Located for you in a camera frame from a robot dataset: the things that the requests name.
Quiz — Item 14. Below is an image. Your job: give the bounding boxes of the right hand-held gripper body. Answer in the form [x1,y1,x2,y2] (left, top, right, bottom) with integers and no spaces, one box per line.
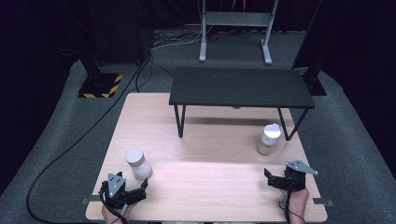
[267,159,319,192]

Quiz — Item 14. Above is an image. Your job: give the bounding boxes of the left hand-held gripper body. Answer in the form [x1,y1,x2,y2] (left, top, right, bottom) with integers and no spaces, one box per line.
[101,172,148,209]

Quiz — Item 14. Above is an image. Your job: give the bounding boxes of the jar of white powder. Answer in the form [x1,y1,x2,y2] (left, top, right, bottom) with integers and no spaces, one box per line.
[124,147,153,181]

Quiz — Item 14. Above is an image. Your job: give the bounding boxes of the jar of beige powder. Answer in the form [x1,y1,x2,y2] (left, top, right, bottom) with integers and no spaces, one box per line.
[256,122,282,157]

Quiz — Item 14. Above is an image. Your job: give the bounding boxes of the black shelf with wire legs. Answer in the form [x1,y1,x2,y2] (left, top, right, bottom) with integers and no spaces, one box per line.
[168,66,317,142]

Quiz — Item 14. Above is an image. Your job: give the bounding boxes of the person's left hand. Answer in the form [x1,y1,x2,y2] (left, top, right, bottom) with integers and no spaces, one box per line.
[101,201,136,224]

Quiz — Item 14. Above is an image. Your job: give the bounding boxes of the person's right hand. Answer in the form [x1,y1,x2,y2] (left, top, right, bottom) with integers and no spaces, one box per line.
[279,187,310,224]

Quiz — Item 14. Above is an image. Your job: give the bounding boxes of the grey tape strip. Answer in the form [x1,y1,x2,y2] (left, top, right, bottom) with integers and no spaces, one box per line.
[312,197,335,207]
[80,195,103,205]

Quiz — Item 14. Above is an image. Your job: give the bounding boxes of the black stand with striped base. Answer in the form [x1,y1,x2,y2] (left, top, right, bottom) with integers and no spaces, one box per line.
[77,52,123,100]

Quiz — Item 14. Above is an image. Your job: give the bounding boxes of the grey metal stand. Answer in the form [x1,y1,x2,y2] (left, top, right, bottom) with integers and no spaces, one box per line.
[198,0,280,66]

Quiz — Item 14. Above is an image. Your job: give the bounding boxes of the left hand-held gripper cable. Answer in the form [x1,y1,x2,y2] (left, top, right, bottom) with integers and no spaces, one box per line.
[98,186,129,224]

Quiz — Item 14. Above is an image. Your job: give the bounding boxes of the hand-held gripper cable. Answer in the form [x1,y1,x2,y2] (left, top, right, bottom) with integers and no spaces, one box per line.
[98,186,129,224]
[281,189,306,224]

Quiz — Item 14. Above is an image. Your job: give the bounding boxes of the right hand-held gripper cable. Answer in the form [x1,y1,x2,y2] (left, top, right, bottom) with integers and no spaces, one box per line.
[281,189,306,224]

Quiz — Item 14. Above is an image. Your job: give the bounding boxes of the long black floor cable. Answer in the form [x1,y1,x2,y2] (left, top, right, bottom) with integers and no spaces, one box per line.
[25,55,153,224]

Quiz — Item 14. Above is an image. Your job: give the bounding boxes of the bundle of floor cables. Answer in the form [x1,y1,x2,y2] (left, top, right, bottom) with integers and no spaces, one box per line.
[150,28,205,50]

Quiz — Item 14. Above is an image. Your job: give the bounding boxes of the orange cable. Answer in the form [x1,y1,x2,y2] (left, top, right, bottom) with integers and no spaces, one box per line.
[230,0,247,22]

